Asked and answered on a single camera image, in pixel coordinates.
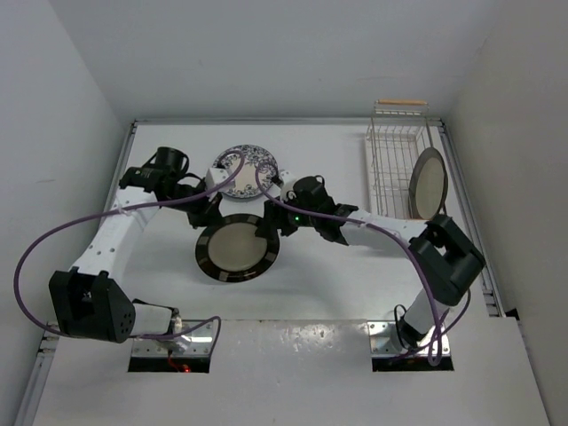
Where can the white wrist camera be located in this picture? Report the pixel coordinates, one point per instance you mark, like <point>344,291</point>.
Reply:
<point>285,182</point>
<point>218,178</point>

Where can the white wire dish rack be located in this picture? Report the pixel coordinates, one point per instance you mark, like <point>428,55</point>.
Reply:
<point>408,116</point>

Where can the blue floral plate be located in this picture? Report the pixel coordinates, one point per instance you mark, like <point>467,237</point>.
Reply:
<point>256,174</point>

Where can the black rimmed cream plate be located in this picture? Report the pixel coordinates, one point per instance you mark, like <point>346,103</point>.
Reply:
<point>231,252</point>

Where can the grey rimmed cream plate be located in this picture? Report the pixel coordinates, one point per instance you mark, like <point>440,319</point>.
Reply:
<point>428,185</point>

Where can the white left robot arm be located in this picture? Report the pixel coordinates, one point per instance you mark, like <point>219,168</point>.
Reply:
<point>88,299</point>

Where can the metal mounting plate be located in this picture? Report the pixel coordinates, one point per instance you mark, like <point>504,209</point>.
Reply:
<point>384,343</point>
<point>195,339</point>

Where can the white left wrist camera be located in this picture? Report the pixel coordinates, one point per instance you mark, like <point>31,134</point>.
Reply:
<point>218,178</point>

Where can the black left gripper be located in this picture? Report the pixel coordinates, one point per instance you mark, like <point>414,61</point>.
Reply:
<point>208,211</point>

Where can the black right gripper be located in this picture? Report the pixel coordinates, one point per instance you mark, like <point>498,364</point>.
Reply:
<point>274,216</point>

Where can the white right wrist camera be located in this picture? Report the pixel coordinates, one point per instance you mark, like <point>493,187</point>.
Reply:
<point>285,182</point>

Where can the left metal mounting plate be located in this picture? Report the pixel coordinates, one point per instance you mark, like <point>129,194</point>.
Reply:
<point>195,339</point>

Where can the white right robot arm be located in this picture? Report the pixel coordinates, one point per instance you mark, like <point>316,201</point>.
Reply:
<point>446,261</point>

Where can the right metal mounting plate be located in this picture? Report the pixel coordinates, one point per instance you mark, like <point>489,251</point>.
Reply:
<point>384,343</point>

